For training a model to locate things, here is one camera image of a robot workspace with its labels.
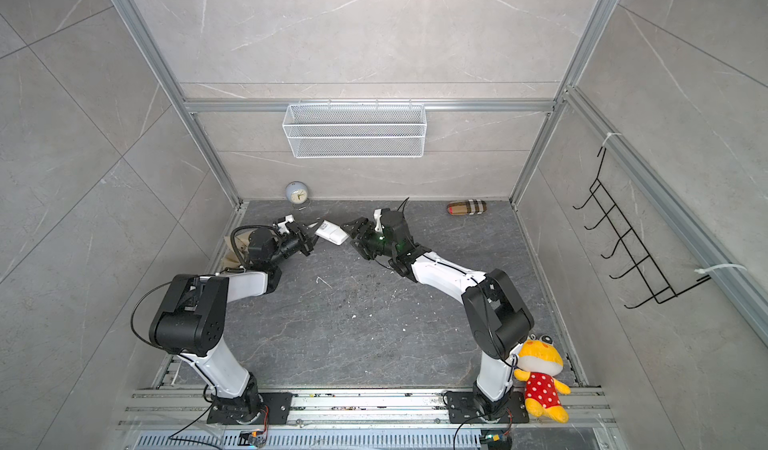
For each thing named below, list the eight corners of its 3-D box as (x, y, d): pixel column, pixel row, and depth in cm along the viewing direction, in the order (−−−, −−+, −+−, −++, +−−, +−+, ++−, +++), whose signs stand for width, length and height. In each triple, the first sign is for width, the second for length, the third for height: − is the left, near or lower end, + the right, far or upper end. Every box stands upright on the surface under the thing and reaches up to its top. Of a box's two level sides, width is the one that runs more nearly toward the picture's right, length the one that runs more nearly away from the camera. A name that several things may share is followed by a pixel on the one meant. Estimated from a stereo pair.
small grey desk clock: (288, 206, 121) (281, 189, 114) (298, 195, 125) (292, 178, 118) (302, 211, 119) (296, 194, 112) (312, 200, 123) (307, 183, 116)
